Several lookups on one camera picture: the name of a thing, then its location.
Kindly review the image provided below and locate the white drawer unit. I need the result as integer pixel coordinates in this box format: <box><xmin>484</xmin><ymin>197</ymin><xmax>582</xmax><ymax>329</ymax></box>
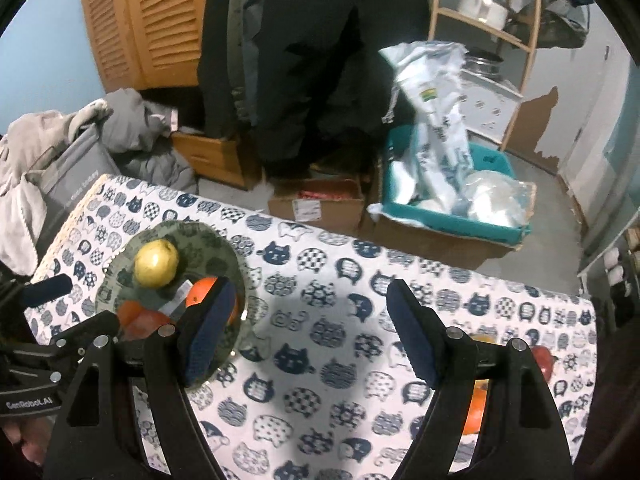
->
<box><xmin>460</xmin><ymin>67</ymin><xmax>523</xmax><ymax>143</ymax></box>

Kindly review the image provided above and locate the wooden drawer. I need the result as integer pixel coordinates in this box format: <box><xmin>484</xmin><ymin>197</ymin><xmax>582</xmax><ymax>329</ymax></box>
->
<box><xmin>170</xmin><ymin>130</ymin><xmax>261</xmax><ymax>191</ymax></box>

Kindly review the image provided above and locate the light fleece garment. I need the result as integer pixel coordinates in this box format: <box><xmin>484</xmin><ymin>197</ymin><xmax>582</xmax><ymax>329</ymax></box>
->
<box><xmin>0</xmin><ymin>100</ymin><xmax>113</xmax><ymax>276</ymax></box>

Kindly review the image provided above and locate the group of shoes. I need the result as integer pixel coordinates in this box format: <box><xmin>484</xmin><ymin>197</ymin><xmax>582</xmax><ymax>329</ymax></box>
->
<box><xmin>602</xmin><ymin>250</ymin><xmax>632</xmax><ymax>286</ymax></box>

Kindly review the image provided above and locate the wooden louvered wardrobe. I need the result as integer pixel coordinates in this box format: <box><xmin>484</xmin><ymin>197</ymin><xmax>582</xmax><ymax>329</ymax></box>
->
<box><xmin>79</xmin><ymin>0</ymin><xmax>221</xmax><ymax>92</ymax></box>

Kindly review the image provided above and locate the small orange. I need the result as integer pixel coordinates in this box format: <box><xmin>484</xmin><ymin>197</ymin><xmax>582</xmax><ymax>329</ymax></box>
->
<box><xmin>186</xmin><ymin>276</ymin><xmax>241</xmax><ymax>326</ymax></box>

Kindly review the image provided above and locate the person's left hand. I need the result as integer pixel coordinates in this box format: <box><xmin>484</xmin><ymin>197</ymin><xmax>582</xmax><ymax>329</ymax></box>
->
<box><xmin>0</xmin><ymin>412</ymin><xmax>57</xmax><ymax>467</ymax></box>

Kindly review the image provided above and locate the grey jacket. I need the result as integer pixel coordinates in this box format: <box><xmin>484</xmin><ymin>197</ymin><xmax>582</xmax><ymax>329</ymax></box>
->
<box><xmin>227</xmin><ymin>0</ymin><xmax>266</xmax><ymax>126</ymax></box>

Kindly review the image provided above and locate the teal plastic basket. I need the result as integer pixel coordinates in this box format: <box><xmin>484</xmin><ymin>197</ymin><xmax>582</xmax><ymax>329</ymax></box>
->
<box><xmin>382</xmin><ymin>125</ymin><xmax>532</xmax><ymax>246</ymax></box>

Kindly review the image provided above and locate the thin black coat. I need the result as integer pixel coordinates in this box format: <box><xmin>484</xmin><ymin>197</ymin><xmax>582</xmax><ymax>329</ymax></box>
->
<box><xmin>196</xmin><ymin>0</ymin><xmax>236</xmax><ymax>138</ymax></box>

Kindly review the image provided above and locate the grey fabric bag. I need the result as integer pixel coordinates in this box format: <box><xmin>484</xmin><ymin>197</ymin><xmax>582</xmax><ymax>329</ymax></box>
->
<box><xmin>20</xmin><ymin>125</ymin><xmax>123</xmax><ymax>261</ymax></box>

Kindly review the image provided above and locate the long black coat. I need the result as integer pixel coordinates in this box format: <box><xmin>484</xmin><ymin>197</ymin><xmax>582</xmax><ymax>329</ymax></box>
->
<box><xmin>252</xmin><ymin>0</ymin><xmax>433</xmax><ymax>181</ymax></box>

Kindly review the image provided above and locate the metal pot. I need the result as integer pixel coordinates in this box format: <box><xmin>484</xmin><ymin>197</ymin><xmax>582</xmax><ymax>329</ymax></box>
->
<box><xmin>467</xmin><ymin>47</ymin><xmax>503</xmax><ymax>78</ymax></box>

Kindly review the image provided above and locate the grey door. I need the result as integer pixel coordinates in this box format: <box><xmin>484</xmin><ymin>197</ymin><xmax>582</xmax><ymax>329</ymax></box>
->
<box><xmin>520</xmin><ymin>35</ymin><xmax>616</xmax><ymax>171</ymax></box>

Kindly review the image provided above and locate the clear plastic bag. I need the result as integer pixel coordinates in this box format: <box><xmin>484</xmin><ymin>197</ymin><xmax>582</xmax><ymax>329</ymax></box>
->
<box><xmin>452</xmin><ymin>170</ymin><xmax>533</xmax><ymax>228</ymax></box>

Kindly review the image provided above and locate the metal shoe rack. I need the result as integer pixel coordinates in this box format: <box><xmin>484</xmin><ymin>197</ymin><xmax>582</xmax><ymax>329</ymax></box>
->
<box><xmin>577</xmin><ymin>225</ymin><xmax>640</xmax><ymax>311</ymax></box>

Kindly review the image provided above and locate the green glass plate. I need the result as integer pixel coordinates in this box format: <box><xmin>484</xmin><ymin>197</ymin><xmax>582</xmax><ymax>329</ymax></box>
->
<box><xmin>95</xmin><ymin>220</ymin><xmax>251</xmax><ymax>386</ymax></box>

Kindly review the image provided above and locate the cat printed tablecloth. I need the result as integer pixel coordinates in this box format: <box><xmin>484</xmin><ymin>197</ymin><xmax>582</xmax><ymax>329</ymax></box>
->
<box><xmin>22</xmin><ymin>174</ymin><xmax>598</xmax><ymax>480</ymax></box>

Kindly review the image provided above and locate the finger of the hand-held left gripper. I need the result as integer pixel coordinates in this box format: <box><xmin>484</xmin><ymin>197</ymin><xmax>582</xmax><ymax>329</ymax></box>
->
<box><xmin>47</xmin><ymin>310</ymin><xmax>121</xmax><ymax>356</ymax></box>
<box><xmin>20</xmin><ymin>274</ymin><xmax>73</xmax><ymax>307</ymax></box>

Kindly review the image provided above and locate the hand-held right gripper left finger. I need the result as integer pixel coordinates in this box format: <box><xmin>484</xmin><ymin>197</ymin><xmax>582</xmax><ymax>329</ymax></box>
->
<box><xmin>42</xmin><ymin>275</ymin><xmax>238</xmax><ymax>480</ymax></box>

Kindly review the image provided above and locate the small cardboard box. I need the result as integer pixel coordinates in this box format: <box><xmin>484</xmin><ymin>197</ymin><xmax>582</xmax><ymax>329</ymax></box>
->
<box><xmin>267</xmin><ymin>177</ymin><xmax>366</xmax><ymax>236</ymax></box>

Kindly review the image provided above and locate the white pot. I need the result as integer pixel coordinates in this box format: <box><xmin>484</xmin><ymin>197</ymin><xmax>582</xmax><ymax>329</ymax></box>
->
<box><xmin>459</xmin><ymin>0</ymin><xmax>511</xmax><ymax>31</ymax></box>

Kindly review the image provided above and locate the large cardboard box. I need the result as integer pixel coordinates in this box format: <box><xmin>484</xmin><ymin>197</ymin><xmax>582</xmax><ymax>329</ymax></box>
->
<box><xmin>367</xmin><ymin>180</ymin><xmax>538</xmax><ymax>271</ymax></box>

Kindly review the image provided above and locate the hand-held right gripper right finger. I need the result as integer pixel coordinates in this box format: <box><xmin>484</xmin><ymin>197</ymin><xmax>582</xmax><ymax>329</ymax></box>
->
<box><xmin>387</xmin><ymin>279</ymin><xmax>573</xmax><ymax>480</ymax></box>

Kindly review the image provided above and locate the wooden shelf rack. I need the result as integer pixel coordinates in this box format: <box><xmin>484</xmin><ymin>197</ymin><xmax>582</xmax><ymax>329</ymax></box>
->
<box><xmin>427</xmin><ymin>0</ymin><xmax>548</xmax><ymax>153</ymax></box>

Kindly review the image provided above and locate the white printed rice bag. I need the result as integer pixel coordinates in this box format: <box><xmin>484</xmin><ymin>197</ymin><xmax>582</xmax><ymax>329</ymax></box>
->
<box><xmin>378</xmin><ymin>41</ymin><xmax>476</xmax><ymax>211</ymax></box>

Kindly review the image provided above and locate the grey clothing pile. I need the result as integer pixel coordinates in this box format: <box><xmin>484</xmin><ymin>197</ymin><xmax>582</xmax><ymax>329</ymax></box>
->
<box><xmin>97</xmin><ymin>89</ymin><xmax>198</xmax><ymax>196</ymax></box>

